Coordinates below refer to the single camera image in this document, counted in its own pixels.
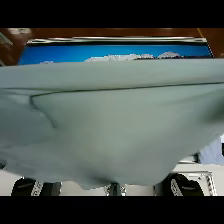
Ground grey-green T-shirt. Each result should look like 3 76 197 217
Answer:
0 57 224 191

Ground light blue garment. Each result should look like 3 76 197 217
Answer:
197 134 224 166

